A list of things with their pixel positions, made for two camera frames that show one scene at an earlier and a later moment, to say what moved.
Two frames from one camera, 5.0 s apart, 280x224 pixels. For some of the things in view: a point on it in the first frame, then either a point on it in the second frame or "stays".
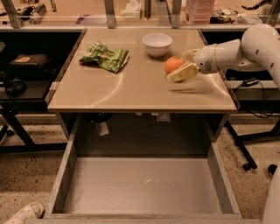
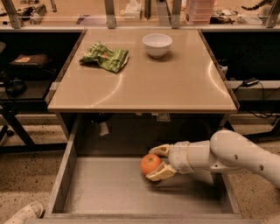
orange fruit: x=173 y=63 -> x=149 y=163
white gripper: x=206 y=59 -> x=180 y=157
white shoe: x=32 y=212 stays
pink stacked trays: x=200 y=10 stays
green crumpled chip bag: x=99 y=54 stays
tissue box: x=132 y=10 stays
